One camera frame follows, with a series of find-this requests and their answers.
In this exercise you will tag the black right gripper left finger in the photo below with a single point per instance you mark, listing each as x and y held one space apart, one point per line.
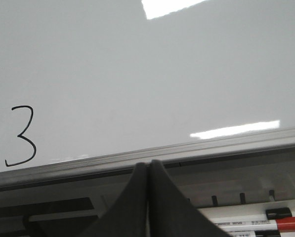
127 216

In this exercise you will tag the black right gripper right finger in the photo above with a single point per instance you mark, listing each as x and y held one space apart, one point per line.
171 214

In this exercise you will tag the white pegboard panel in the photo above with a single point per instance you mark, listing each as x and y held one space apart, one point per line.
233 179

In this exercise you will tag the grey cabinet panel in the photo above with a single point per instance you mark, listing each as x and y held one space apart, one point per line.
58 225

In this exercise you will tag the black-capped marker in tray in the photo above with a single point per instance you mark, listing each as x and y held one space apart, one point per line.
269 214

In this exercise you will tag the red-capped marker in tray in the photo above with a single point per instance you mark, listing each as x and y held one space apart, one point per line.
282 225

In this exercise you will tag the white plastic marker tray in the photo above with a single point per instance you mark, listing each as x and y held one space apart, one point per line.
256 208

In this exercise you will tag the white whiteboard with metal frame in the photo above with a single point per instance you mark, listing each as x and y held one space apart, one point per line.
88 86

